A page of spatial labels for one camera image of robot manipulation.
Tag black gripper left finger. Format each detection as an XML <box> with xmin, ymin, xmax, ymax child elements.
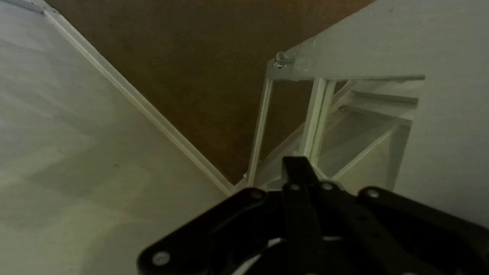
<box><xmin>136</xmin><ymin>188</ymin><xmax>282</xmax><ymax>275</ymax></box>

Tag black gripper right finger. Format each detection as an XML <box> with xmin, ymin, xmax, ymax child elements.
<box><xmin>282</xmin><ymin>158</ymin><xmax>489</xmax><ymax>275</ymax></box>

